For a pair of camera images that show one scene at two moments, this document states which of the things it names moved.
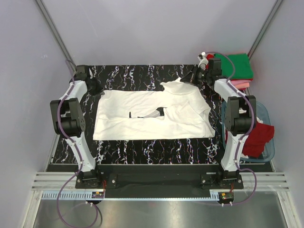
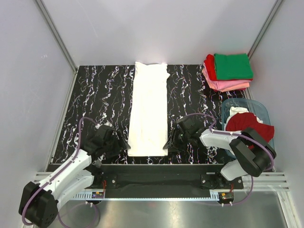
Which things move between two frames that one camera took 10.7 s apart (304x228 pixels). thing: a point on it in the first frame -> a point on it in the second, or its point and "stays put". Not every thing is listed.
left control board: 99,194 stays put
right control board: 226,196 stays put
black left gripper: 99,90 -> 119,145
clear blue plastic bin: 262,117 stays put
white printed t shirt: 187,115 -> 148,122
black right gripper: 191,76 -> 172,139
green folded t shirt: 242,68 stays put
